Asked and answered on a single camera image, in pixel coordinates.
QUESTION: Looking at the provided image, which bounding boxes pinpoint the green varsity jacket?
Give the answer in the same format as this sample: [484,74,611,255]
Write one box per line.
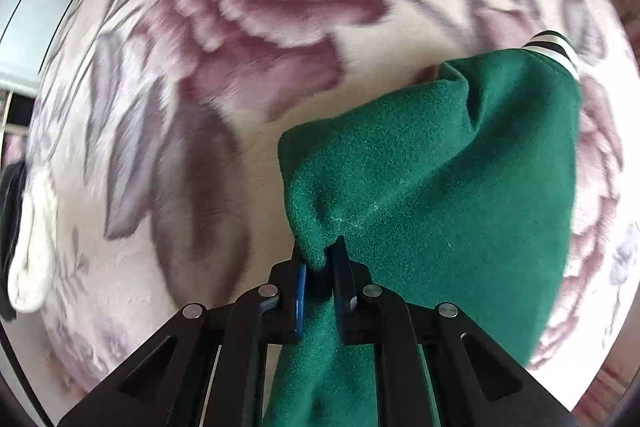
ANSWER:
[261,30,584,427]

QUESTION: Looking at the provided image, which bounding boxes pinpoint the white folded garment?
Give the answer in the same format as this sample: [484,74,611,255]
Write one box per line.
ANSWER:
[8,167,58,313]

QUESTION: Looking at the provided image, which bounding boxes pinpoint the black garment on bed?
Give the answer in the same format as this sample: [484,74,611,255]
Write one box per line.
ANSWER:
[0,160,26,322]

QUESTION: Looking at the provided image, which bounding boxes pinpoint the floral bed blanket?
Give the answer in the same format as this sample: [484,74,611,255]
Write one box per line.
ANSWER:
[26,0,639,407]

